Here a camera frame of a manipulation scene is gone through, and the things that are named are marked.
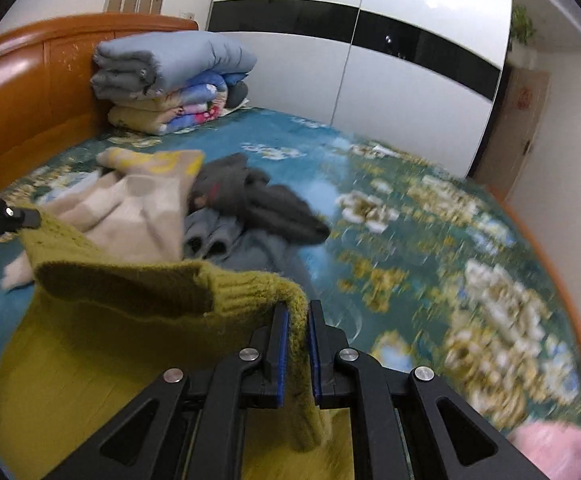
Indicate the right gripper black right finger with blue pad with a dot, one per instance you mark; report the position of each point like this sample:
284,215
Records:
405,425

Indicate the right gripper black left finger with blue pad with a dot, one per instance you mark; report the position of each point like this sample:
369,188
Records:
189,426

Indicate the olive green knit sweater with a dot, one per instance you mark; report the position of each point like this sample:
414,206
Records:
98,330

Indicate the orange wooden headboard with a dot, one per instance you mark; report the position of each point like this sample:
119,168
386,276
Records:
46,101

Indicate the beige fluffy garment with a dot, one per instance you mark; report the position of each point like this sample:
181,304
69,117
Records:
135,209

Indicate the pink sleeve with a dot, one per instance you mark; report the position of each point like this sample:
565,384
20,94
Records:
554,447

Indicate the teal floral bed blanket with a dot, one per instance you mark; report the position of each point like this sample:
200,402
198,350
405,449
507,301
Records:
420,267

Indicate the grey sweatshirt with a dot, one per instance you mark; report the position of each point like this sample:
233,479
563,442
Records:
224,242

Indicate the light blue folded quilt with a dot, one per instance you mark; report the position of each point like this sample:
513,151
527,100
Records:
154,64

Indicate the colourful folded blanket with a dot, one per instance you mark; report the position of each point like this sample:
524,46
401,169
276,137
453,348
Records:
204,98

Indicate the dark black garment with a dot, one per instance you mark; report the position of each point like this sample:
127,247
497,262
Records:
230,187

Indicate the wooden picture frames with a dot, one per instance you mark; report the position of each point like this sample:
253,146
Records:
152,7

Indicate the brown room door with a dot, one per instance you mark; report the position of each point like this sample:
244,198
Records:
514,129

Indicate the white black wardrobe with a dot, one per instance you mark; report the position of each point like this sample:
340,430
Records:
420,75

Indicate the green potted plant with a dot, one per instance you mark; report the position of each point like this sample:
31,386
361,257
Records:
522,29

